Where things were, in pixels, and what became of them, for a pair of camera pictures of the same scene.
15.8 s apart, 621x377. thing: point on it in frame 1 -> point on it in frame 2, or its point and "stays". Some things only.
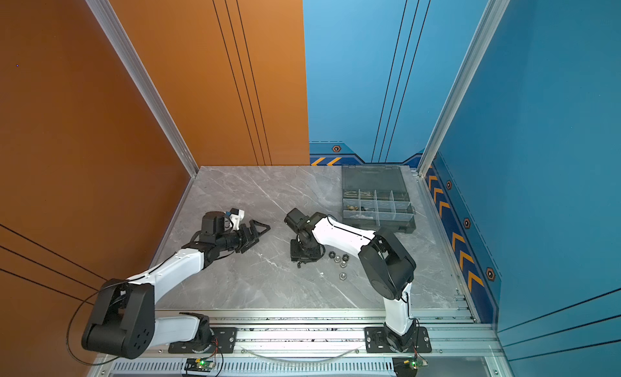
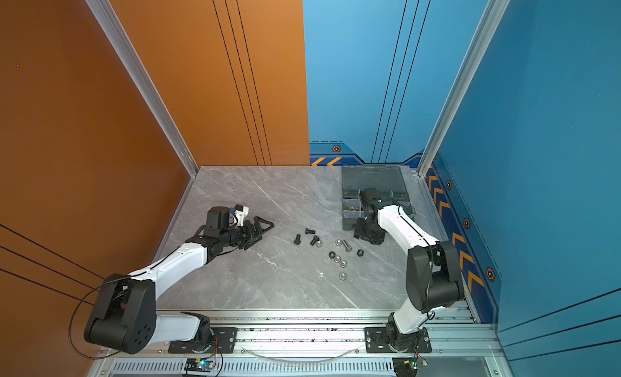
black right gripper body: (302, 252) -> (367, 231)
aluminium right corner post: (497, 5) stays
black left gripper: (253, 223) stays
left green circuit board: (199, 364) stays
